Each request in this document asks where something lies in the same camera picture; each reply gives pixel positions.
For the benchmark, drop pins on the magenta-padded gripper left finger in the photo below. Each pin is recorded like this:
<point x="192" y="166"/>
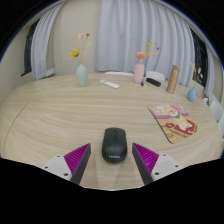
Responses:
<point x="76" y="159"/>

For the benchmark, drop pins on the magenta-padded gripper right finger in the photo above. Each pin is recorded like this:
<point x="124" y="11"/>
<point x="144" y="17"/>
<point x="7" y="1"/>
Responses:
<point x="147" y="159"/>

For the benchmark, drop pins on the black computer mouse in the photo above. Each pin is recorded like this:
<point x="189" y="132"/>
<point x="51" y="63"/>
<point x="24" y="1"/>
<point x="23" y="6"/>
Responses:
<point x="114" y="145"/>

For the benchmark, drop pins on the blue marker pen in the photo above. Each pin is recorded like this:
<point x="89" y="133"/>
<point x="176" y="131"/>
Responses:
<point x="142" y="82"/>

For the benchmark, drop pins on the blue vase with dried flowers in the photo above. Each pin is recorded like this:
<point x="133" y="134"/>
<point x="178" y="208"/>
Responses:
<point x="191" y="95"/>

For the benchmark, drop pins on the white remote control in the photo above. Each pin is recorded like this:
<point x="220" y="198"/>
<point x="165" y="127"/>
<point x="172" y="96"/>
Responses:
<point x="109" y="84"/>

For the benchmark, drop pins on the tan insulated bottle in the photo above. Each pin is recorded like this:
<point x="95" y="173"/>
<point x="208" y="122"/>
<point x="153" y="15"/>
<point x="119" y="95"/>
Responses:
<point x="173" y="80"/>

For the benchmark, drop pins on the green vase with dried flowers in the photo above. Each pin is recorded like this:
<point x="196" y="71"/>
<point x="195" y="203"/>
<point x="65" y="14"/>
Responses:
<point x="81" y="76"/>

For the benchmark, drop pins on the row of white blue chairs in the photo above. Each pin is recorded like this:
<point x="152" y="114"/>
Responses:
<point x="216" y="111"/>

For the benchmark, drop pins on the pink vase with dried flowers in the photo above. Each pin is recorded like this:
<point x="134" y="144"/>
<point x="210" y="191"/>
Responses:
<point x="139" y="73"/>

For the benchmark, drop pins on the narrow white curtain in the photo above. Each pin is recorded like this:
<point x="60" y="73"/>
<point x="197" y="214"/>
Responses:
<point x="43" y="46"/>
<point x="210" y="73"/>

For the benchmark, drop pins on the dark framed window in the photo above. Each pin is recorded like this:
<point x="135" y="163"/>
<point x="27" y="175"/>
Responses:
<point x="28" y="50"/>
<point x="199" y="56"/>

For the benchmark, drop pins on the wide white curtain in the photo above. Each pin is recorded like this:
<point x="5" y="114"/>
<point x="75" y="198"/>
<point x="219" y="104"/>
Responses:
<point x="140" y="33"/>

